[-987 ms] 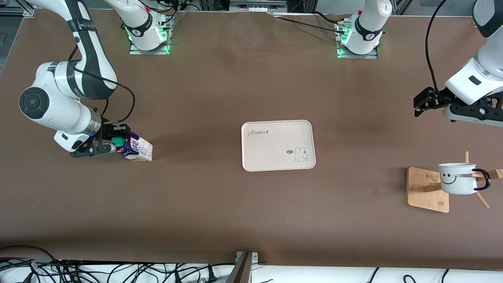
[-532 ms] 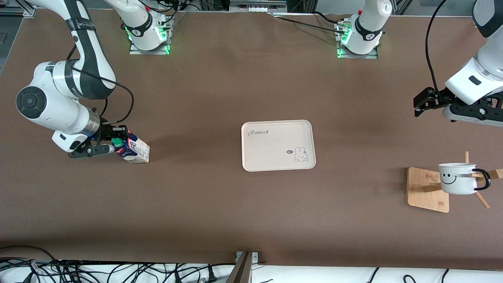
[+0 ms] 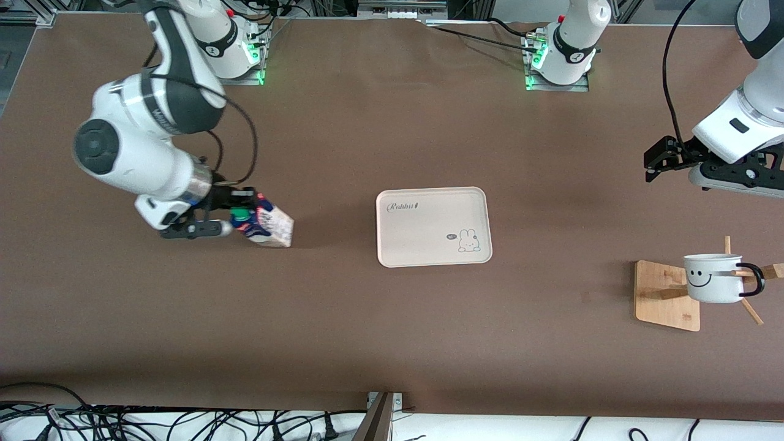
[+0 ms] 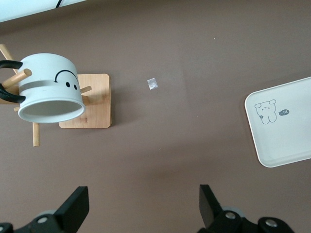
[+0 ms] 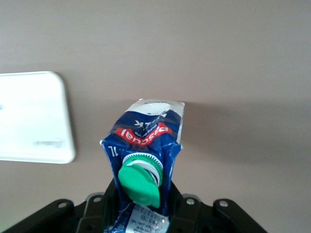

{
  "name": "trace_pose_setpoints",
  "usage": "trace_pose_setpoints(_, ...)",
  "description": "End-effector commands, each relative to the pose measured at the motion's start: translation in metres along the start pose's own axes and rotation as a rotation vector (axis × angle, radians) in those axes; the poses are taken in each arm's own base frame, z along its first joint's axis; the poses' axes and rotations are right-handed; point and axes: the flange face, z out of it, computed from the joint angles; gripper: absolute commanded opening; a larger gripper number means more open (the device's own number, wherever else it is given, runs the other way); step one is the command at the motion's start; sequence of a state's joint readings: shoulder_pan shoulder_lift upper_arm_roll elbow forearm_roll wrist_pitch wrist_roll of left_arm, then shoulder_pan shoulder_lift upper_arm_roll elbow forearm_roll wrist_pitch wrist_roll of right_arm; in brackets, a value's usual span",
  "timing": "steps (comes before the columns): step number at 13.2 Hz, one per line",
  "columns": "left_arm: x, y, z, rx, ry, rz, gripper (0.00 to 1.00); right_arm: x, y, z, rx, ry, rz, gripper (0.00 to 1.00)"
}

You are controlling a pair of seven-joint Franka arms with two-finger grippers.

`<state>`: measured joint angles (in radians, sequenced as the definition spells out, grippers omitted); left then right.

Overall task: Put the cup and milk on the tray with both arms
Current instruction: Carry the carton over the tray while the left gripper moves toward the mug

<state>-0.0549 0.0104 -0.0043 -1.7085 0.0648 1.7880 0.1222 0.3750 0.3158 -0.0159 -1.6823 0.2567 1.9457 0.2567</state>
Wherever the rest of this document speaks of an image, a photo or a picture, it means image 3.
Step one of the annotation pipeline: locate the short black table cable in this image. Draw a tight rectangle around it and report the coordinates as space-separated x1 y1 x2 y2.
487 17 546 39

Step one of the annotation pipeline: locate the black base cable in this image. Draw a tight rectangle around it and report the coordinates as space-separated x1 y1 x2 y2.
230 0 296 48

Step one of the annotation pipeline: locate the wooden mug stand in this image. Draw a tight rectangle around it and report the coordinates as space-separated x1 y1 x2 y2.
635 236 784 333

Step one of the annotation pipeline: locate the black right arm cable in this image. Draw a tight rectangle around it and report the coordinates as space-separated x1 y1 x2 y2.
142 46 259 192

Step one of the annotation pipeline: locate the grey metal frame corner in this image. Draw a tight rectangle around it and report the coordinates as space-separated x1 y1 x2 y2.
0 0 58 27

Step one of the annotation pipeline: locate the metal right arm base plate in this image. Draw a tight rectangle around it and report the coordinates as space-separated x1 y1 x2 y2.
220 60 266 86

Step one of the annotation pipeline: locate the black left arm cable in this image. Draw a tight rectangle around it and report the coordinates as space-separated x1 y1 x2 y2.
663 0 700 157

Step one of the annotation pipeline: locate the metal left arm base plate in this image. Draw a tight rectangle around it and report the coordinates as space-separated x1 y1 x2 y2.
524 34 590 93

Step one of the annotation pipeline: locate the brown table cover sheet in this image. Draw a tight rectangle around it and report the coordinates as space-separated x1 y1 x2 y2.
0 12 784 423

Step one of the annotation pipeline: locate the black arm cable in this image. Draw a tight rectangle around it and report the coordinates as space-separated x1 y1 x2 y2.
142 46 259 192
663 0 700 157

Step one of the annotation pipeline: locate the black floor cable with plug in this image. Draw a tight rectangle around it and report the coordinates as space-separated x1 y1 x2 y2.
269 409 368 441

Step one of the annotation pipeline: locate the white smiley mug black handle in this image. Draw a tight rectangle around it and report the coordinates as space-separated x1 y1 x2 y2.
683 254 766 304

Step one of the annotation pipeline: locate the blue milk carton green cap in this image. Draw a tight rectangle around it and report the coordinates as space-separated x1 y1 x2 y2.
230 195 295 249

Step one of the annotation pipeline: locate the beige rabbit print tray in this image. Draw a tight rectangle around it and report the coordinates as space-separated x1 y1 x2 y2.
375 186 493 268

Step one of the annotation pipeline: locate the aluminium frame rail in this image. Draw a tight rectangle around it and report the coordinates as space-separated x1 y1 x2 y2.
357 0 450 20

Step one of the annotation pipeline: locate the long black table cable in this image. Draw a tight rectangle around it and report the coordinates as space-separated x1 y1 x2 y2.
423 22 541 53

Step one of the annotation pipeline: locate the metal frame bracket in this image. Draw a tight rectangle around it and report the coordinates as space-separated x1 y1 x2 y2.
352 391 405 441

